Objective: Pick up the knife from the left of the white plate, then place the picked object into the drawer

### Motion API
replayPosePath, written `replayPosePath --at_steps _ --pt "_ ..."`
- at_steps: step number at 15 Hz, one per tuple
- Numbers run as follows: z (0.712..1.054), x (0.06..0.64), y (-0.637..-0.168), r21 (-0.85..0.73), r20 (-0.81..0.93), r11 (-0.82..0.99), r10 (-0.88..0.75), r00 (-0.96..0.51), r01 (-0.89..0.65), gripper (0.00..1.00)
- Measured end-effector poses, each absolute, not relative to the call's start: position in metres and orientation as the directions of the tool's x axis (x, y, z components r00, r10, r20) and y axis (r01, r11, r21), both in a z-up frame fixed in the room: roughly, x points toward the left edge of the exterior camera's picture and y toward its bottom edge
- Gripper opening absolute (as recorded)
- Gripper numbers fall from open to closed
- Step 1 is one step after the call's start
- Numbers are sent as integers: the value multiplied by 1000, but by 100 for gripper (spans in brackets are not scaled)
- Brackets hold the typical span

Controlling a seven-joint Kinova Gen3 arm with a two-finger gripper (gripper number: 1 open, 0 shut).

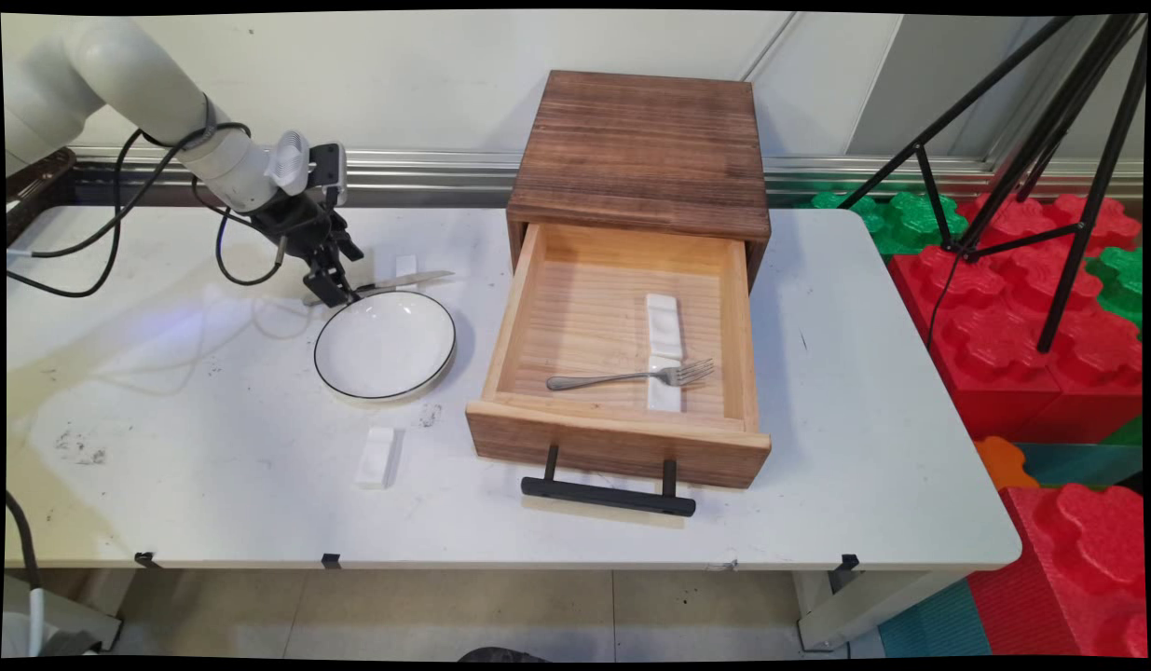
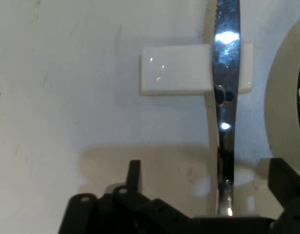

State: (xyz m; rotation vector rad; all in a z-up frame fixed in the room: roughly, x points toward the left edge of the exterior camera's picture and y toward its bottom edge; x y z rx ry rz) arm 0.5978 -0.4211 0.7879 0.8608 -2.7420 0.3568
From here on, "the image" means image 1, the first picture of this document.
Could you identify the white bowl with black rim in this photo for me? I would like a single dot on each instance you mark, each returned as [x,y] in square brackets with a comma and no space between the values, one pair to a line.
[384,349]

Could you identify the teal foam mat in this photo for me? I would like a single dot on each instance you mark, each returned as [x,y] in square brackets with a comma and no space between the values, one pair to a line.
[938,624]

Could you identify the black table clip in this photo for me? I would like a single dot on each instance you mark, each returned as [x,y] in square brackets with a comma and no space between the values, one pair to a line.
[144,560]
[847,562]
[330,561]

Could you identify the green foam block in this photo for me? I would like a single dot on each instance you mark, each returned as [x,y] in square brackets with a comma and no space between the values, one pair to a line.
[901,219]
[1123,280]

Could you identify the large red foam block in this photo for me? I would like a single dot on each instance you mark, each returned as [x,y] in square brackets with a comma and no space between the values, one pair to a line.
[994,345]

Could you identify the white ceramic cutlery rest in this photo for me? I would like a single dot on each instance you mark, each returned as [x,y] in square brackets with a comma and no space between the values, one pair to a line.
[406,266]
[376,457]
[662,321]
[664,399]

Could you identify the white ribbed camera mount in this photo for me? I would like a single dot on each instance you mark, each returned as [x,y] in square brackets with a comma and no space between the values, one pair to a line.
[286,163]

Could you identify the silver metal fork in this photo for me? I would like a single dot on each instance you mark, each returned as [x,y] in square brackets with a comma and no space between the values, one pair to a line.
[631,377]

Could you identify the aluminium wall rail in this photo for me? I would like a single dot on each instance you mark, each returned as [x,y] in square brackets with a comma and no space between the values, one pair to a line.
[864,172]

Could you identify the silver metal knife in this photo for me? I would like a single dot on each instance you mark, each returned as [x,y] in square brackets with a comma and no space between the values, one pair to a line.
[407,280]

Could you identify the light wooden drawer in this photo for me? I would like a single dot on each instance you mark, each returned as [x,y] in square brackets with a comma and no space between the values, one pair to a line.
[612,440]

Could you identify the black tripod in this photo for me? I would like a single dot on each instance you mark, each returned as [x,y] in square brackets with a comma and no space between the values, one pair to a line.
[1082,228]

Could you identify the brown wicker basket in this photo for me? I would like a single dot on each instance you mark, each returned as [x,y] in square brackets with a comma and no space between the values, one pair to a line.
[34,191]

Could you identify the orange foam piece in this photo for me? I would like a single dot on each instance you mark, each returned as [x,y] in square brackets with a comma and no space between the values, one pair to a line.
[1002,463]

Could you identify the dark brown wooden cabinet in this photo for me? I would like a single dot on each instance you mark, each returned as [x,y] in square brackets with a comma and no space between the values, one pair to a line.
[650,140]

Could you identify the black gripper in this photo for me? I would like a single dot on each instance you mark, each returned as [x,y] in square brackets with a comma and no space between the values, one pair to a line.
[305,228]

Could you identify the white table leg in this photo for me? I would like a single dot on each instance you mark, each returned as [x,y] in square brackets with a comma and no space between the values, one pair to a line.
[864,606]

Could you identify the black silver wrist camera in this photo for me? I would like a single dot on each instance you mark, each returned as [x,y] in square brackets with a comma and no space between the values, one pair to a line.
[329,172]

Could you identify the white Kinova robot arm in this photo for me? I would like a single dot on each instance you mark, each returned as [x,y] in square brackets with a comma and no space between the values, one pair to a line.
[146,84]

